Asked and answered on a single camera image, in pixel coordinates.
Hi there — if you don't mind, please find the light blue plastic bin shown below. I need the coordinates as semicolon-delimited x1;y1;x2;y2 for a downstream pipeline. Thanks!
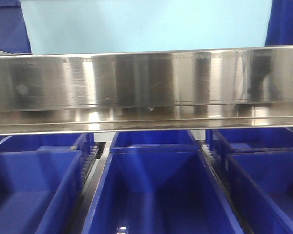
21;0;272;54

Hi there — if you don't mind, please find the roller track between bins left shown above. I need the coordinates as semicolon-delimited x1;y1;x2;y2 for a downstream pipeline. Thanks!
64;141;111;234

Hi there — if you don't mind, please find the roller track between bins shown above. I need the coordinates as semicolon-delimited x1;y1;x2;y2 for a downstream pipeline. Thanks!
64;141;111;234
199;140;254;234

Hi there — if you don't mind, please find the steel shelf front beam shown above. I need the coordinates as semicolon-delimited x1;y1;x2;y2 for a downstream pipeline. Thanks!
0;46;293;135

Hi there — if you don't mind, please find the roller track between bins right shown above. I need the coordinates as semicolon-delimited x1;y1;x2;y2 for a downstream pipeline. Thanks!
199;140;254;234

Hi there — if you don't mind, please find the dark blue bin rear centre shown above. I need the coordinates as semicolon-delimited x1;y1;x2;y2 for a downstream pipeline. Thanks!
111;130;199;152

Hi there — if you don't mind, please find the dark blue bin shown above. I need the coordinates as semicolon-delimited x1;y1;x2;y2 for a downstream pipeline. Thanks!
206;127;293;170
0;150;82;234
111;130;199;152
0;0;31;53
265;0;293;46
226;151;293;234
0;133;94;153
82;151;243;234

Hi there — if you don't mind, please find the dark blue bin front centre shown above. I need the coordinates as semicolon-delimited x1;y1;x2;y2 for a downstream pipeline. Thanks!
82;151;243;234

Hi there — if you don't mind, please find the dark blue bin rear left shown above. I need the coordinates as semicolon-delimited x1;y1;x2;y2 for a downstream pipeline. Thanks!
0;133;94;153

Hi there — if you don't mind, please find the dark blue bin rear right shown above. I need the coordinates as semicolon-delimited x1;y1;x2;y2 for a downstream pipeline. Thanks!
206;127;293;170

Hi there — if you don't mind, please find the dark blue bin front left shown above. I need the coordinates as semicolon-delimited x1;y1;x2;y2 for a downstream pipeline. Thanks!
0;150;82;234

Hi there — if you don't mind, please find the dark blue bin front right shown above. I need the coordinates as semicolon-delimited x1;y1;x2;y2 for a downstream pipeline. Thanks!
226;151;293;234

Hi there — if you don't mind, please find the dark blue bin upper left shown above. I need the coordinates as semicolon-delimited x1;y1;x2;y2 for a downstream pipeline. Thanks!
0;0;31;53

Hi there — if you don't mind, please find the dark blue bin upper right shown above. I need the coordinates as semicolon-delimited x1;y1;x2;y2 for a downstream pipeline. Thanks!
265;0;293;46

